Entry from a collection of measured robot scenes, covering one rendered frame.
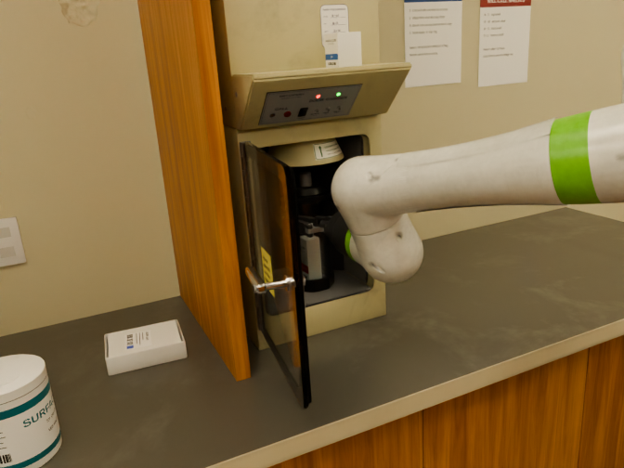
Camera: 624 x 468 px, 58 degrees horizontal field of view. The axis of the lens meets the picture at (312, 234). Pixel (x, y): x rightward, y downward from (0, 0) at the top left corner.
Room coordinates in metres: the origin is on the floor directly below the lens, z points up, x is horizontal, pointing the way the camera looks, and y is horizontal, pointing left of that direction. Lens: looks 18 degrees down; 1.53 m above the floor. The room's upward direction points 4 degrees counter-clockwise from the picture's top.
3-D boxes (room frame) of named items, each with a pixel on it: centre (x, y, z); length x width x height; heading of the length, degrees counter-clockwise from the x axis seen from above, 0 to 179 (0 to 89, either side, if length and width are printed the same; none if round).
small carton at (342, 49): (1.11, -0.08, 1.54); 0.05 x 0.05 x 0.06; 26
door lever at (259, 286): (0.84, 0.08, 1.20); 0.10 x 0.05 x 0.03; 17
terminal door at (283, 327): (0.92, 0.07, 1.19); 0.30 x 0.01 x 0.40; 17
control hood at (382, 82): (1.09, -0.04, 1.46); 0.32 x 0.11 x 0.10; 114
